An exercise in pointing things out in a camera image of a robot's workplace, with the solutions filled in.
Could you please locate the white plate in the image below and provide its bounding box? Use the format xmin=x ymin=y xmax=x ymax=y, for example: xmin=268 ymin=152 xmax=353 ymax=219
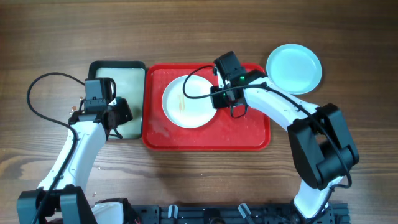
xmin=162 ymin=75 xmax=217 ymax=128

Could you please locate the light blue plate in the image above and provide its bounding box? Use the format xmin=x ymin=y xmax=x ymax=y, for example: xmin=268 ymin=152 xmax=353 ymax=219
xmin=266 ymin=44 xmax=323 ymax=95

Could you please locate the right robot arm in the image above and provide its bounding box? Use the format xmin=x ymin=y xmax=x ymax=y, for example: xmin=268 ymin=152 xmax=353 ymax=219
xmin=210 ymin=52 xmax=359 ymax=221

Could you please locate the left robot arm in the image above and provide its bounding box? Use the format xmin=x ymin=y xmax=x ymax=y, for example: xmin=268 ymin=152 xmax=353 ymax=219
xmin=17 ymin=78 xmax=139 ymax=223

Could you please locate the red plastic tray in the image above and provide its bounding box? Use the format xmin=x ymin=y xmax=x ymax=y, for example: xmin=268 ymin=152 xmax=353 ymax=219
xmin=142 ymin=63 xmax=271 ymax=151

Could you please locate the black water tray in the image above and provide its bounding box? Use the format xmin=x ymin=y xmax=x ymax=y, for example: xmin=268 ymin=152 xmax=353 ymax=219
xmin=88 ymin=60 xmax=146 ymax=139

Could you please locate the left black cable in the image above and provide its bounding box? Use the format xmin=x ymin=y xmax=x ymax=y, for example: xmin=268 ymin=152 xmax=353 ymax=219
xmin=26 ymin=72 xmax=88 ymax=224

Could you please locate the black cable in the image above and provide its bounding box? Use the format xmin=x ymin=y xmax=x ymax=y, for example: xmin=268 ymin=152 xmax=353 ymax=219
xmin=182 ymin=65 xmax=353 ymax=218
xmin=26 ymin=72 xmax=88 ymax=224

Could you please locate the right black cable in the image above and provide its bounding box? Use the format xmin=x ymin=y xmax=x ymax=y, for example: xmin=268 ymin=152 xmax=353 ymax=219
xmin=182 ymin=65 xmax=353 ymax=218

